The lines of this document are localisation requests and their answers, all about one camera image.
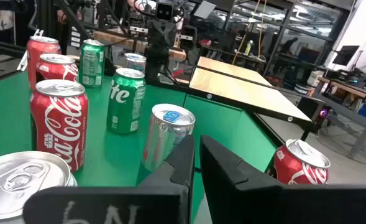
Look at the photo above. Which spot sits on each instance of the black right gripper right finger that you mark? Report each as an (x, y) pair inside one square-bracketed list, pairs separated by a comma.
[(263, 205)]

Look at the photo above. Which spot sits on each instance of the metal workbench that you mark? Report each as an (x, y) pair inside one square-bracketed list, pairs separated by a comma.
[(365, 134)]

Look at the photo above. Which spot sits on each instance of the green Sprite can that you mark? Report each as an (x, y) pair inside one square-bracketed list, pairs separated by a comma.
[(92, 65), (125, 105)]

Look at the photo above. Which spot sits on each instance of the wooden shelf black metal frame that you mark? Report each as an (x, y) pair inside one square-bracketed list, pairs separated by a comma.
[(248, 93)]

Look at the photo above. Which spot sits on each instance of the black monitor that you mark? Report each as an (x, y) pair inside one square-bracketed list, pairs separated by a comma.
[(345, 55)]

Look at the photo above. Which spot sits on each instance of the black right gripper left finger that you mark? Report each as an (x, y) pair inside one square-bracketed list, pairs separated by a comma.
[(108, 205)]

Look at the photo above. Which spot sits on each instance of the black computer tower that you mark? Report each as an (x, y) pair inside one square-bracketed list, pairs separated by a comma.
[(310, 109)]

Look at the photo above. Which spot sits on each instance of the blue silver Red Bull can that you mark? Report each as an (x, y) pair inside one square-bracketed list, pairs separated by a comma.
[(135, 62)]

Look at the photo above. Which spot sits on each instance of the red soda can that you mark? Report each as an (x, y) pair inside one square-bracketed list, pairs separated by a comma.
[(39, 53)]

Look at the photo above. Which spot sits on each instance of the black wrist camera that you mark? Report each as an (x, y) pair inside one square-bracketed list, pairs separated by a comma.
[(164, 12)]

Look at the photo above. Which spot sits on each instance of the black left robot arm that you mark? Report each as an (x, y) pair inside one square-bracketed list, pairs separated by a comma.
[(156, 70)]

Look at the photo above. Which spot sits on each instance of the slim silver can blue tab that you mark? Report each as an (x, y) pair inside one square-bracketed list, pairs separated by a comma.
[(164, 137)]

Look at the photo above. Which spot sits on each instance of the red Coca-Cola can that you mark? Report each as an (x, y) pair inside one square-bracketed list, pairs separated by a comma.
[(58, 70), (294, 169), (60, 130)]

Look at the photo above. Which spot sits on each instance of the white red Spindrift can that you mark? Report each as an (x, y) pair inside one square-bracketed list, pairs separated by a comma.
[(18, 183)]

